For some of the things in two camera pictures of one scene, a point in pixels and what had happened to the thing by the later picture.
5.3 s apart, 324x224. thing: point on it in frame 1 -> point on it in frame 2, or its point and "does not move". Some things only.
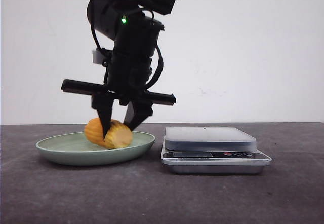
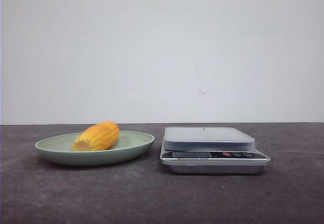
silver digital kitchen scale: (211, 150) does not move
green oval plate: (76, 149) does not move
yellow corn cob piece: (118, 135) -> (99, 137)
